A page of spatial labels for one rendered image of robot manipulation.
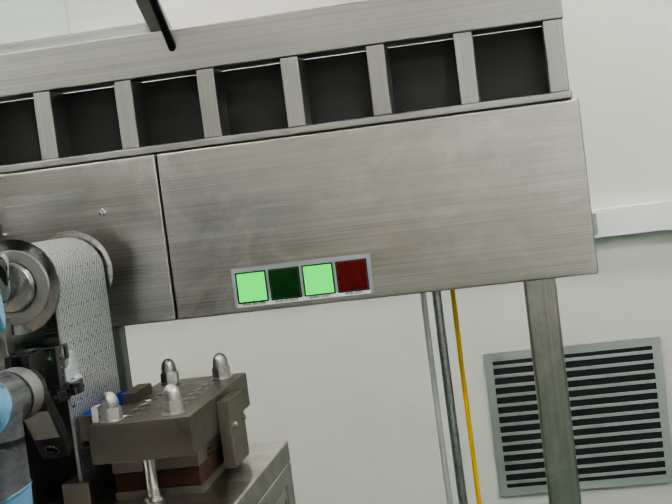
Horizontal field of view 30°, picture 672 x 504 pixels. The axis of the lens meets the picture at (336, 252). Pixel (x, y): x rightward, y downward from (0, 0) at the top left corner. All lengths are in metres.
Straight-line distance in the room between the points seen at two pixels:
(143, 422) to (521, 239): 0.72
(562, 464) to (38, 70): 1.20
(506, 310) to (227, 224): 2.41
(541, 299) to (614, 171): 2.20
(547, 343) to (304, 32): 0.72
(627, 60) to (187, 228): 2.56
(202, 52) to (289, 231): 0.35
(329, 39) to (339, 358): 2.52
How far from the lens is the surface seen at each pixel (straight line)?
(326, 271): 2.19
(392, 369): 4.58
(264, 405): 4.67
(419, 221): 2.17
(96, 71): 2.30
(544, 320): 2.34
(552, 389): 2.36
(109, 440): 1.94
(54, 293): 1.97
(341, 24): 2.20
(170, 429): 1.91
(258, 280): 2.21
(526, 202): 2.17
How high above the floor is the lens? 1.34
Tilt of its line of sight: 3 degrees down
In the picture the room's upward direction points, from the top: 7 degrees counter-clockwise
